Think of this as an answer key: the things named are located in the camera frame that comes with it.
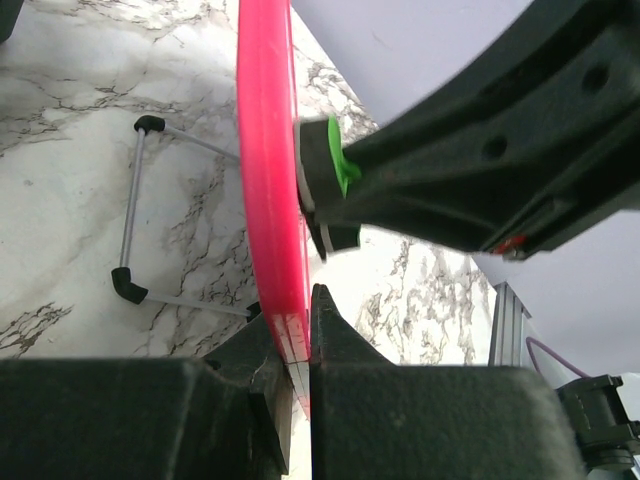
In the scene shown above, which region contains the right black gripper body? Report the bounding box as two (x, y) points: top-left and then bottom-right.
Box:
(485, 169), (639, 261)

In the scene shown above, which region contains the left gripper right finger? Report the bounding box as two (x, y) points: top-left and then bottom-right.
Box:
(310, 284), (586, 479)

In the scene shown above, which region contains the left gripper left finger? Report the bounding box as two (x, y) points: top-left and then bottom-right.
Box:
(1, 316), (292, 479)

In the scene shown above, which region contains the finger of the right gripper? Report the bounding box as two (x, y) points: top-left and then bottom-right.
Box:
(317, 1), (639, 253)

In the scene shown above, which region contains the green black whiteboard eraser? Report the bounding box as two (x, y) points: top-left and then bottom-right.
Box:
(294, 116), (361, 260)

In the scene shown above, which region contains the pink framed whiteboard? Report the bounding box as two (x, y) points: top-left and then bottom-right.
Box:
(236, 1), (311, 414)

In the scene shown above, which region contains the aluminium frame rail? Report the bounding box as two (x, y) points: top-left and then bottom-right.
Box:
(488, 282), (528, 366)

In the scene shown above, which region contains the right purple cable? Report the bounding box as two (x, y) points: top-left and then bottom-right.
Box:
(524, 335), (589, 379)

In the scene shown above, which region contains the whiteboard wire stand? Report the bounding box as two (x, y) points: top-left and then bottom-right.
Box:
(111, 115), (261, 321)

